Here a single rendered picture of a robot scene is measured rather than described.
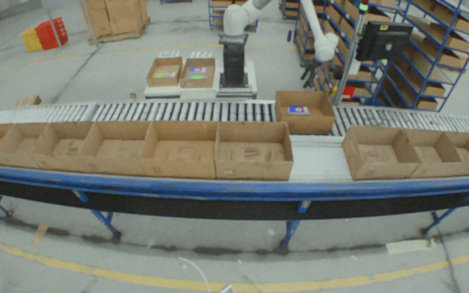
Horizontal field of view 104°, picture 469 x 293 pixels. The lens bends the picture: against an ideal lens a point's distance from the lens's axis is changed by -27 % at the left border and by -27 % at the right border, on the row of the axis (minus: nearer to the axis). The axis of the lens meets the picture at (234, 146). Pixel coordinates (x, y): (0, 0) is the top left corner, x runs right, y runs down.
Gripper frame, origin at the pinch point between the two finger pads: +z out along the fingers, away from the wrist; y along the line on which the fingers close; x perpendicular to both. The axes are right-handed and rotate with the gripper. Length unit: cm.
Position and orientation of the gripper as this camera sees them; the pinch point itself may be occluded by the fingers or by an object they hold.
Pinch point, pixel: (304, 81)
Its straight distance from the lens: 188.8
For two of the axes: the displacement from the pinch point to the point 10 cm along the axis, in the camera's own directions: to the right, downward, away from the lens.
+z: -3.5, 6.2, 7.1
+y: 0.2, -7.5, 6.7
